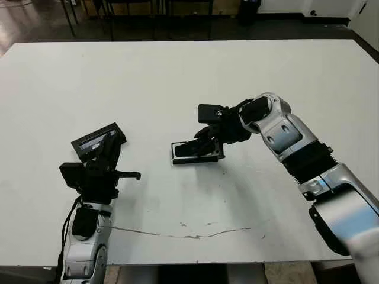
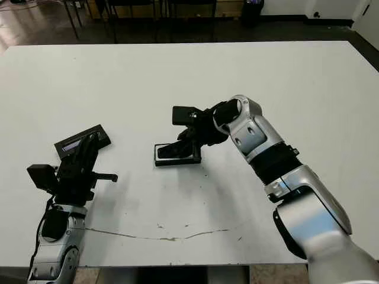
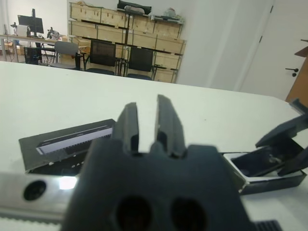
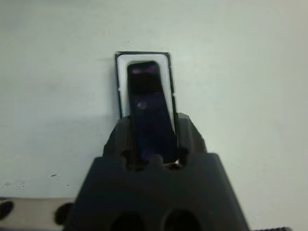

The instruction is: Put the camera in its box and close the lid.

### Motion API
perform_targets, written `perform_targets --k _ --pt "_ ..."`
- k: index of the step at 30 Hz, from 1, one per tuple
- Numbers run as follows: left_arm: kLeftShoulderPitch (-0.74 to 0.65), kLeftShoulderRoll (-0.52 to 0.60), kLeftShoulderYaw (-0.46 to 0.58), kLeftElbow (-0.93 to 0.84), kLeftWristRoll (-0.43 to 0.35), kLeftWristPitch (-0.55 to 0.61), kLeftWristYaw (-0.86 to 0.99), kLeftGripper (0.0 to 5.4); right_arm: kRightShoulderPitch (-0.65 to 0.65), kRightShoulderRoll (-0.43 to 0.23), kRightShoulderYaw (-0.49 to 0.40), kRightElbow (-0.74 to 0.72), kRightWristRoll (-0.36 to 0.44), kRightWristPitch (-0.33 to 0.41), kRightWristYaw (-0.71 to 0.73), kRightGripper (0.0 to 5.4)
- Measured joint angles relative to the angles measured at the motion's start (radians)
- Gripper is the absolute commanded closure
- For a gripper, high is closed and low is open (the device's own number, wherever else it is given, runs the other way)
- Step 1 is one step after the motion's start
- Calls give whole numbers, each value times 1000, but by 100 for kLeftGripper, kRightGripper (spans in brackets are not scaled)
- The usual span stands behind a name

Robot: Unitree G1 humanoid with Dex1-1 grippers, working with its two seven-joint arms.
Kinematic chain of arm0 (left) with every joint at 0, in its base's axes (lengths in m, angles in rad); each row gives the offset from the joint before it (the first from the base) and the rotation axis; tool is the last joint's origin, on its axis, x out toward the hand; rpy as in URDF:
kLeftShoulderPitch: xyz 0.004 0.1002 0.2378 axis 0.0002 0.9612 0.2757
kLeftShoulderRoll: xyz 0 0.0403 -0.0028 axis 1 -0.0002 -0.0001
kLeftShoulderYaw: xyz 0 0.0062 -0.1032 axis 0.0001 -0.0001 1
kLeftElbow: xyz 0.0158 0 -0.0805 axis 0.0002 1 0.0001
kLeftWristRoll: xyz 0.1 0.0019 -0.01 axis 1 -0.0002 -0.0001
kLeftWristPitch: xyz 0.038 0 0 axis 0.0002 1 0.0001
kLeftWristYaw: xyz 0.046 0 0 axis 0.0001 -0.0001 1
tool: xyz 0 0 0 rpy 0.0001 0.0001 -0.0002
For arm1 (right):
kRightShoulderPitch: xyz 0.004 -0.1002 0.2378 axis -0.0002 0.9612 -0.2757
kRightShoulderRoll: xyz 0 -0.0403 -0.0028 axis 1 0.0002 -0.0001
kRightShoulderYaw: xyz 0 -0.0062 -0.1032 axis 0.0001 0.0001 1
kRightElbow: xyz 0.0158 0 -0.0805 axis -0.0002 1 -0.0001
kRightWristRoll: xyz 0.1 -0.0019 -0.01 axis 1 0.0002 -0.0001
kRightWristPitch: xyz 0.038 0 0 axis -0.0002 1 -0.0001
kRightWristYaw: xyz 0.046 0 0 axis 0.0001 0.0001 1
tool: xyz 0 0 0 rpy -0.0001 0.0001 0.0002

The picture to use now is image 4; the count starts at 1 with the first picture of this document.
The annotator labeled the black slim camera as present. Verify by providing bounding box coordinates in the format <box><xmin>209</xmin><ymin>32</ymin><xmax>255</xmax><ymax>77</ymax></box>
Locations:
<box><xmin>126</xmin><ymin>60</ymin><xmax>179</xmax><ymax>167</ymax></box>

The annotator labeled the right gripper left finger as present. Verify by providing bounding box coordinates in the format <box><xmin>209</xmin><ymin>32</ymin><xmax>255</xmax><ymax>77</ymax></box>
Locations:
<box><xmin>103</xmin><ymin>115</ymin><xmax>132</xmax><ymax>169</ymax></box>

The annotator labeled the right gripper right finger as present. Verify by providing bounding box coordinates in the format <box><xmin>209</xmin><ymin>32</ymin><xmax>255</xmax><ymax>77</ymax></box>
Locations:
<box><xmin>177</xmin><ymin>112</ymin><xmax>209</xmax><ymax>167</ymax></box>

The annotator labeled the black box base white insert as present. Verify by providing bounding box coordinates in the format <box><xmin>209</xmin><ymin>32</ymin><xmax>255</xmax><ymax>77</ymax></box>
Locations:
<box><xmin>113</xmin><ymin>51</ymin><xmax>178</xmax><ymax>121</ymax></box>

